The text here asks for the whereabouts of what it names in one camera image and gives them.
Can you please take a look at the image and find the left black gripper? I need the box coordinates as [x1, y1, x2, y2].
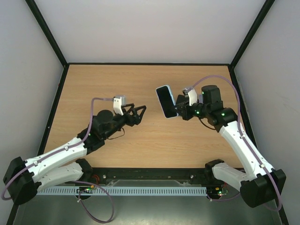
[103, 103, 146, 140]

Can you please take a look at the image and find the phone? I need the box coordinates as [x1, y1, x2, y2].
[156, 85, 178, 119]

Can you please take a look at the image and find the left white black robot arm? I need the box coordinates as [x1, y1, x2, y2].
[0, 100, 146, 205]

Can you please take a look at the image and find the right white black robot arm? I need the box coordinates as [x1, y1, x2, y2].
[174, 85, 286, 208]

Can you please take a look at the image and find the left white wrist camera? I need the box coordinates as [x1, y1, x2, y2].
[113, 95, 126, 116]

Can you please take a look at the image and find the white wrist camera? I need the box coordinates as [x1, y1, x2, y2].
[113, 95, 126, 116]
[182, 87, 198, 106]

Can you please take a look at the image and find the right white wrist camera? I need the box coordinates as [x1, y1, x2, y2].
[182, 87, 198, 106]

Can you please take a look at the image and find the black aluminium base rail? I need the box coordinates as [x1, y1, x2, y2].
[49, 167, 272, 186]

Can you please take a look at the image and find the light blue slotted cable duct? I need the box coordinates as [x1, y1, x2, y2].
[38, 186, 207, 196]

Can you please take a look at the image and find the black enclosure frame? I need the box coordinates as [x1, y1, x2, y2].
[0, 0, 300, 225]

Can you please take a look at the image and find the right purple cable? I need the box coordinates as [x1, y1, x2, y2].
[187, 75, 283, 212]

